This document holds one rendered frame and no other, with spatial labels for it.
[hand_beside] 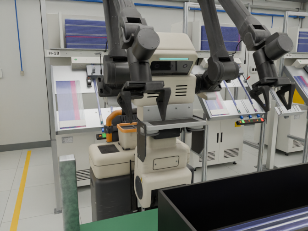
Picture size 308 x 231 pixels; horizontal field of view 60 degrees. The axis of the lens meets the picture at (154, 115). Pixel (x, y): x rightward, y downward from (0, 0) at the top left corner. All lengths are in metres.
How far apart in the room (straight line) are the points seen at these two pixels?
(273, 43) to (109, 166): 0.92
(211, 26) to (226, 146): 2.32
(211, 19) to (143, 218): 0.86
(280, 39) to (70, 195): 0.71
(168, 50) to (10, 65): 3.38
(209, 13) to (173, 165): 0.66
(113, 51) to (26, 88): 3.33
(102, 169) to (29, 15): 3.17
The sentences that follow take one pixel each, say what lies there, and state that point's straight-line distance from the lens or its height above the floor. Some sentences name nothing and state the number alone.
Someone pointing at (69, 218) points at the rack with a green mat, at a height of 0.98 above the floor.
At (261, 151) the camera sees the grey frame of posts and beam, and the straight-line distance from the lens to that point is 3.28.
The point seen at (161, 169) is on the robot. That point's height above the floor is 0.81.
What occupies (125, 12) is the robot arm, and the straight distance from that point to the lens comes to 0.81.
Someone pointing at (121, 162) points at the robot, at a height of 0.76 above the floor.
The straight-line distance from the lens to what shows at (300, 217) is 0.59.
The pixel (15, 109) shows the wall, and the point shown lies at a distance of 4.27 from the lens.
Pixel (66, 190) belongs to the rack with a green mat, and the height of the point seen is 1.04.
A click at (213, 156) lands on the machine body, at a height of 0.17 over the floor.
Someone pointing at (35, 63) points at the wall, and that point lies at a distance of 4.19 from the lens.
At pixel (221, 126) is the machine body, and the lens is 3.21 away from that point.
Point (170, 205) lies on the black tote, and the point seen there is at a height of 1.06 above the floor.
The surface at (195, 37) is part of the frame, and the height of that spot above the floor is 1.53.
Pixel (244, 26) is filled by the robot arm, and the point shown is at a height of 1.39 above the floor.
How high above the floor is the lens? 1.28
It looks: 12 degrees down
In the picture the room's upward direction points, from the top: straight up
